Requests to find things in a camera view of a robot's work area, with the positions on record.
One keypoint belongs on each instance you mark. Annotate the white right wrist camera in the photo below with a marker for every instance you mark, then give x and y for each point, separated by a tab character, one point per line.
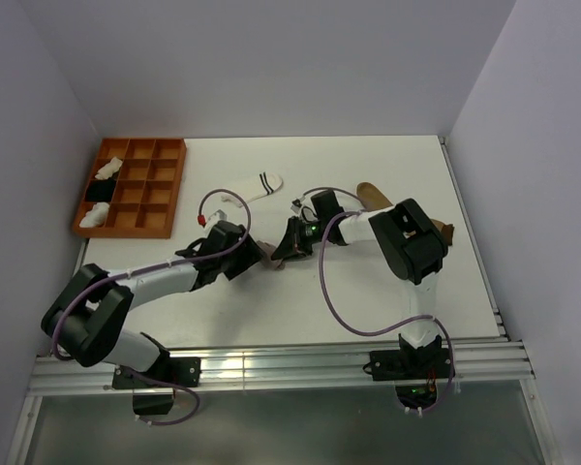
301	209

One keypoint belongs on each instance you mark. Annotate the white rolled sock in tray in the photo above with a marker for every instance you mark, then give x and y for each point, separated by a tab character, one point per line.
96	216

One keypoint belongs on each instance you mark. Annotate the orange wooden compartment tray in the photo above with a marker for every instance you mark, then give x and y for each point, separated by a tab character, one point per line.
146	194

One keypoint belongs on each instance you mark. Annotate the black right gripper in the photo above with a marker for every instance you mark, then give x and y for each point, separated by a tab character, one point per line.
292	245

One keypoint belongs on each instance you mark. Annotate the aluminium frame rail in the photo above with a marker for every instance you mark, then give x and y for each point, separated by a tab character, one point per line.
320	366

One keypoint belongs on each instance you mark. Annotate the tan brown long sock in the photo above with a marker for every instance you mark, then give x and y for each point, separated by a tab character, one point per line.
372	198

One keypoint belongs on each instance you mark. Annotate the grey sock with red cuff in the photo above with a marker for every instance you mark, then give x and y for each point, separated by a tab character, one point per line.
266	253

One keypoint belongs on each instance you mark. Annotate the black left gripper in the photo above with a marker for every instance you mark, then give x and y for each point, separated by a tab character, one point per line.
250	253

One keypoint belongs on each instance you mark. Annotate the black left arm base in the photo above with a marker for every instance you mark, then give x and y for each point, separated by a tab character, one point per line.
154	392

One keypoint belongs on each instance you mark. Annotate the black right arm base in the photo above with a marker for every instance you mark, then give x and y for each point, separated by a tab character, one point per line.
423	367

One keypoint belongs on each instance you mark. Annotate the white sock with black stripes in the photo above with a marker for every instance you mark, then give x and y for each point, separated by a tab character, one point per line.
253	187

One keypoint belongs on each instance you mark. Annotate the cream rolled sock in tray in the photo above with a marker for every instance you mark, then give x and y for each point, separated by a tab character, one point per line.
109	169

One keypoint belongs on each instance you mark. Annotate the black rolled sock in tray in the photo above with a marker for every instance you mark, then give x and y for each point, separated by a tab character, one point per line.
100	190

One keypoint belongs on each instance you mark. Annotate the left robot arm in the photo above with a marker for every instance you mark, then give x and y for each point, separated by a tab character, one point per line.
87	319

